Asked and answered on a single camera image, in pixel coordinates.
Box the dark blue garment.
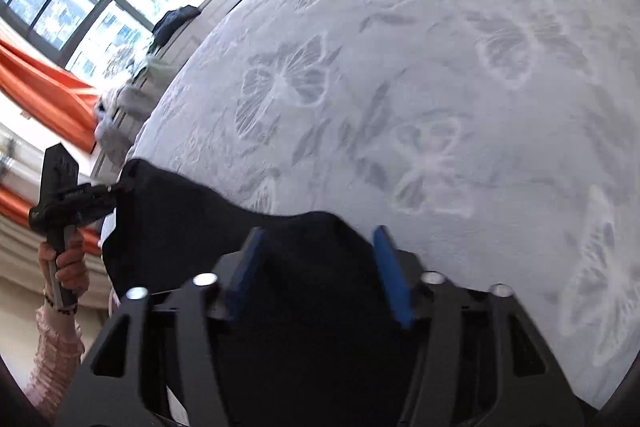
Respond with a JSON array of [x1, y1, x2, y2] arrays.
[[151, 5, 202, 41]]

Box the black pants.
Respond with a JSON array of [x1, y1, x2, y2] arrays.
[[101, 158, 426, 427]]

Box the grey clothes pile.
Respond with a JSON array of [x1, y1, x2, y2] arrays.
[[94, 56, 173, 164]]

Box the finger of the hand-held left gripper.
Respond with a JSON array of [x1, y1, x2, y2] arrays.
[[57, 183, 127, 224]]

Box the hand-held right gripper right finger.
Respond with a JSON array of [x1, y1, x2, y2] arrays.
[[371, 225, 586, 427]]

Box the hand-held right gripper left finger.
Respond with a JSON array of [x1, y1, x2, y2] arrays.
[[55, 227, 266, 427]]

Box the person's left hand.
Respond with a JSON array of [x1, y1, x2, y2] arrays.
[[37, 232, 91, 308]]

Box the person's left forearm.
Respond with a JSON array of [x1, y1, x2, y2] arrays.
[[22, 297, 87, 423]]

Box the grey butterfly-print bed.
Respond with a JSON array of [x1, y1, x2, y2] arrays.
[[125, 0, 640, 413]]

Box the orange curtain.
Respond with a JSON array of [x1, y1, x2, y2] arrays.
[[0, 186, 103, 259], [0, 41, 102, 154]]

